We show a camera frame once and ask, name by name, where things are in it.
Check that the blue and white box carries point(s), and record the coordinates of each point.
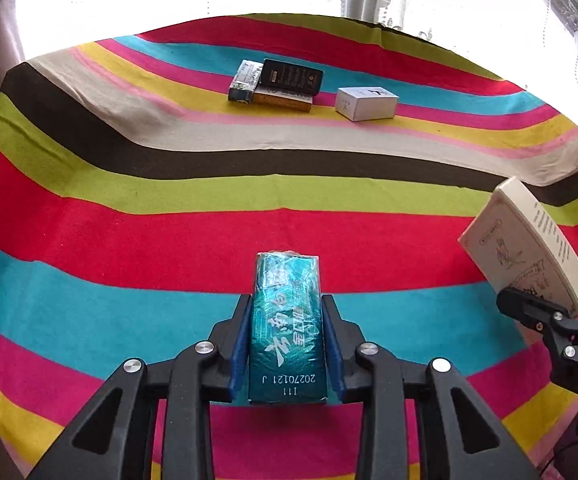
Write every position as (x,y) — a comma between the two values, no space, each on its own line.
(244,80)

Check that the teal tissue packet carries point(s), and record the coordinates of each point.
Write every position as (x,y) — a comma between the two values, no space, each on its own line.
(286,330)

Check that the orange and white box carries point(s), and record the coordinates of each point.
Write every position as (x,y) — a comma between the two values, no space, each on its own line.
(281,102)

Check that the striped colourful blanket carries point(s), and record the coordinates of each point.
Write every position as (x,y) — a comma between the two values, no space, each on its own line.
(169,220)

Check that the white cube box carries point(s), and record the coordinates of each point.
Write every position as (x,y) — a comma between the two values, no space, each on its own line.
(366,104)

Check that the large white printed box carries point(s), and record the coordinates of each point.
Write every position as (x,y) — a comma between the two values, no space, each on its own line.
(519,245)

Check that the black box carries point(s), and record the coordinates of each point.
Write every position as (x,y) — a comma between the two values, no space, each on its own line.
(291,77)

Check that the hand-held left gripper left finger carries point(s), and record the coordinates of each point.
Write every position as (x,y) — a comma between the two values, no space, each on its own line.
(239,347)

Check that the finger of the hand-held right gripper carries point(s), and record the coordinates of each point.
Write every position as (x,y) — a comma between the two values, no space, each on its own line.
(529,307)

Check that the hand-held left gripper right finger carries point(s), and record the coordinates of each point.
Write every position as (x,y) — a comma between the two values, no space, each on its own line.
(334,347)

